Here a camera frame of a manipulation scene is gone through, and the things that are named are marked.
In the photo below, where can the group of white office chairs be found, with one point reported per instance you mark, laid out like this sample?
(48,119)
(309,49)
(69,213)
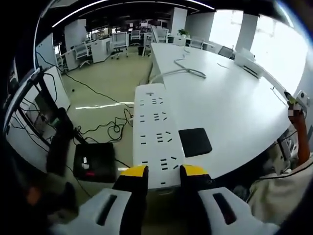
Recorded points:
(82,50)

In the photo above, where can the black flat pad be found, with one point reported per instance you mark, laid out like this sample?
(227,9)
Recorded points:
(195,142)

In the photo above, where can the white table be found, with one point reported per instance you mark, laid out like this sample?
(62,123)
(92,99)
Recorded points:
(232,102)

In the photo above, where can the black waste bin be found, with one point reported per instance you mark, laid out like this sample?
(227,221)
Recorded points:
(141,51)

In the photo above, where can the straight ceiling light strip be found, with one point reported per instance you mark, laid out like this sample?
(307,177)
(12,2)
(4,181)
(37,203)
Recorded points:
(73,15)

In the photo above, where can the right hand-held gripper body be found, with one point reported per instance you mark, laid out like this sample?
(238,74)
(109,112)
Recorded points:
(302,98)

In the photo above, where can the green potted plant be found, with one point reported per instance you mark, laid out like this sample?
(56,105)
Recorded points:
(182,32)

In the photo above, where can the white desk with black frame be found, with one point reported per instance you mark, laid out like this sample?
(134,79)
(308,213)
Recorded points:
(56,85)

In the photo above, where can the white power strip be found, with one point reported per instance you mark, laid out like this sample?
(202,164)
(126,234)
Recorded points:
(151,122)

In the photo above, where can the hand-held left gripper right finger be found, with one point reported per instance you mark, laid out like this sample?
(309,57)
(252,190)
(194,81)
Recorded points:
(220,213)

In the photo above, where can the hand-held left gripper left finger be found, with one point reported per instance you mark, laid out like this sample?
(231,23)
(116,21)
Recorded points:
(97,213)

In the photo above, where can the white cabinet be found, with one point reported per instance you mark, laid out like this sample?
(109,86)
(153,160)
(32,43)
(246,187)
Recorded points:
(100,51)

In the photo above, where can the dark chair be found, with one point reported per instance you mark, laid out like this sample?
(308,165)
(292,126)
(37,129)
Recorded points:
(60,147)

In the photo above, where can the black floor case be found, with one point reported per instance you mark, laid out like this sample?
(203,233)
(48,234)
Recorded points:
(97,156)

